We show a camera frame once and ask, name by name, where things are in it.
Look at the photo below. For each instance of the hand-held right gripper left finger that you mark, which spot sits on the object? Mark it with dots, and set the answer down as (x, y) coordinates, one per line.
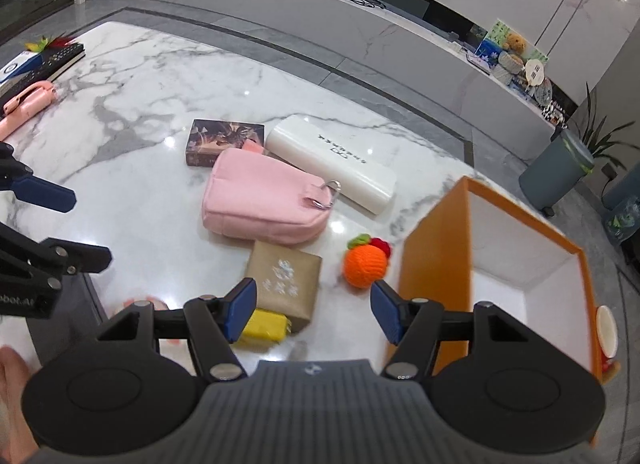
(242, 309)

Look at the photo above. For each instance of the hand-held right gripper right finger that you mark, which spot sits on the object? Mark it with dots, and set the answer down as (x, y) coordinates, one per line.
(386, 311)

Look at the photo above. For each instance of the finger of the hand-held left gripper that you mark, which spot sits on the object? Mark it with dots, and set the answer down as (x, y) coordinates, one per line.
(45, 194)
(80, 256)

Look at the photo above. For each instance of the yellow tape measure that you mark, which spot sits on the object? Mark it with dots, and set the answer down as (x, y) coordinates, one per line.
(265, 326)

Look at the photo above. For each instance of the brown kraft gift box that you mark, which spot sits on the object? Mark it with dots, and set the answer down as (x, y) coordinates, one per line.
(287, 279)

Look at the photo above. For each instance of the orange cardboard box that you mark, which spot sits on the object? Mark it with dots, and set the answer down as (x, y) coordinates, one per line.
(435, 254)

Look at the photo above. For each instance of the pink fabric pouch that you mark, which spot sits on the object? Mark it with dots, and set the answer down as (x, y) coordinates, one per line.
(260, 199)

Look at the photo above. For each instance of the person's left hand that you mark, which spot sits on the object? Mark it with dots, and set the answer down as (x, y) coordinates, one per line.
(12, 404)

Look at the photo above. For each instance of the orange crochet fruit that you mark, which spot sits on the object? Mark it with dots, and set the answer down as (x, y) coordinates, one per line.
(365, 264)

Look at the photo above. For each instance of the pink plastic device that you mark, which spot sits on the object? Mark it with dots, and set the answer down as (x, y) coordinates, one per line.
(27, 99)

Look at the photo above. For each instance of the black remote keyboard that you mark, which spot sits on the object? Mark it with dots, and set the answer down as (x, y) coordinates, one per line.
(20, 69)

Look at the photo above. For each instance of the black remote control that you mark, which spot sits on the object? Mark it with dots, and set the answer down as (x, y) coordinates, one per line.
(60, 54)

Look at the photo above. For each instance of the colourful feather toy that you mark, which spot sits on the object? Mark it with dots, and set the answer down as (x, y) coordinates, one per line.
(47, 43)

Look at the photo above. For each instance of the white rectangular case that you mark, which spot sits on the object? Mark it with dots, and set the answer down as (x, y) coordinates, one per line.
(330, 159)

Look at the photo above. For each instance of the dark printed box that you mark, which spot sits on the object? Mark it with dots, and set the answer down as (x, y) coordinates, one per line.
(220, 139)

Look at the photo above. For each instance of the grey trash bin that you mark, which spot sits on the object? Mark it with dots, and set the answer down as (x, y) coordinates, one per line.
(555, 169)

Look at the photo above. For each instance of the red cup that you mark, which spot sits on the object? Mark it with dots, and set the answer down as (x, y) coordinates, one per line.
(606, 334)

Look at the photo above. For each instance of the large water bottle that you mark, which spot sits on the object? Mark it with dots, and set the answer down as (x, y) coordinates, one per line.
(622, 219)

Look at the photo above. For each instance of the black white ornament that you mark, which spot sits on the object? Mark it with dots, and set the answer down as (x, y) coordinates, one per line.
(554, 112)

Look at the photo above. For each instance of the patterned round plate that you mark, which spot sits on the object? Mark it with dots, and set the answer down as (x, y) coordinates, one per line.
(544, 92)

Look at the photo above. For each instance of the white woven basket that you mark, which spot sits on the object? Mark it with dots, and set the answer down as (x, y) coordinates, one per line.
(507, 68)

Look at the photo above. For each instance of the green potted plant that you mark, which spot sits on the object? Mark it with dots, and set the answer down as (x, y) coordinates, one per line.
(597, 134)

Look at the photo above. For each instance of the blue tissue box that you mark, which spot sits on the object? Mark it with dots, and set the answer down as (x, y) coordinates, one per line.
(487, 52)

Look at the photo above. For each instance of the round white paper fan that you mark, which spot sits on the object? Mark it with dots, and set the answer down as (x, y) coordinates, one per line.
(534, 70)

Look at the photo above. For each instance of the brown teddy bear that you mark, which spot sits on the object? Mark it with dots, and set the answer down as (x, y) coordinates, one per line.
(515, 43)

